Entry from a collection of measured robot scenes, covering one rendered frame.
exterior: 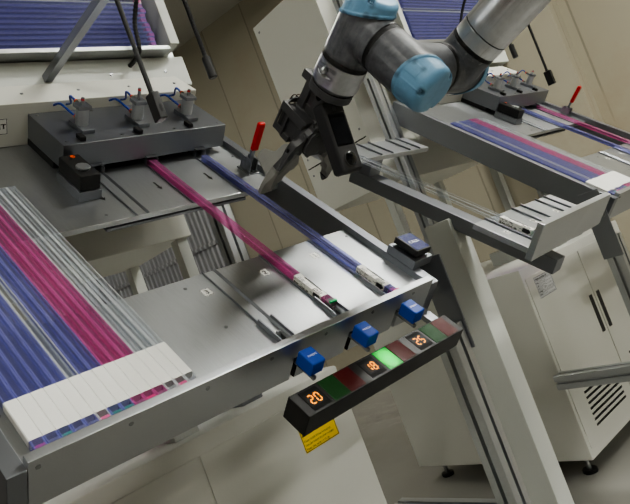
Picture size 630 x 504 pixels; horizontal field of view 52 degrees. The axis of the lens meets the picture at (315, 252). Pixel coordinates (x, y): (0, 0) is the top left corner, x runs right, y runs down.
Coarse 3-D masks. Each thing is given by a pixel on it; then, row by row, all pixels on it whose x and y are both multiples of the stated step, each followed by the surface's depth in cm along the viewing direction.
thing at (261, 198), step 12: (204, 156) 127; (216, 168) 125; (240, 180) 122; (252, 192) 119; (264, 204) 118; (276, 204) 117; (288, 216) 114; (300, 228) 112; (312, 240) 111; (324, 240) 110; (336, 252) 107; (348, 264) 106; (360, 264) 106; (384, 288) 102
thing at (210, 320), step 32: (288, 256) 106; (320, 256) 108; (352, 256) 110; (160, 288) 91; (192, 288) 93; (224, 288) 94; (256, 288) 96; (288, 288) 98; (320, 288) 100; (352, 288) 102; (160, 320) 85; (192, 320) 87; (224, 320) 88; (256, 320) 89; (288, 320) 91; (320, 320) 93; (192, 352) 82; (224, 352) 83; (0, 416) 67
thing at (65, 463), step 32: (416, 288) 103; (352, 320) 93; (384, 320) 100; (256, 352) 81; (288, 352) 85; (320, 352) 91; (192, 384) 74; (224, 384) 78; (256, 384) 83; (128, 416) 68; (160, 416) 72; (192, 416) 76; (64, 448) 63; (96, 448) 67; (128, 448) 71; (32, 480) 63; (64, 480) 66
